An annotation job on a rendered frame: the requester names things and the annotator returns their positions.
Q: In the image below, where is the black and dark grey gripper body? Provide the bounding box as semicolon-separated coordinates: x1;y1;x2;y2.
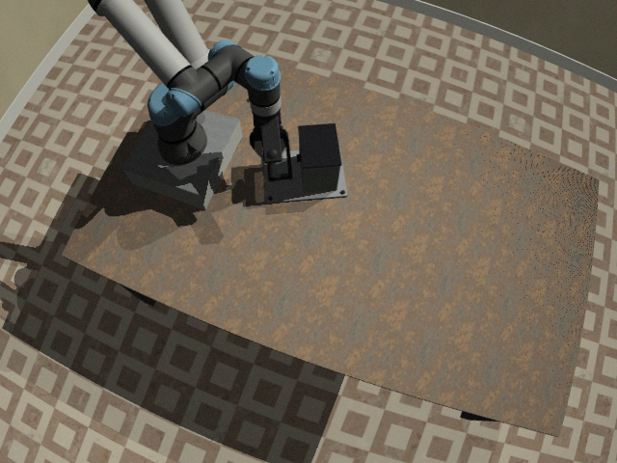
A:
252;108;283;141

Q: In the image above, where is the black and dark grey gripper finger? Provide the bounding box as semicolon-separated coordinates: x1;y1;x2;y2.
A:
281;129;288;152
250;132;263;157

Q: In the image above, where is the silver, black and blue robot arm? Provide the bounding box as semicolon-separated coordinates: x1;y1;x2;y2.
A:
88;0;282;165

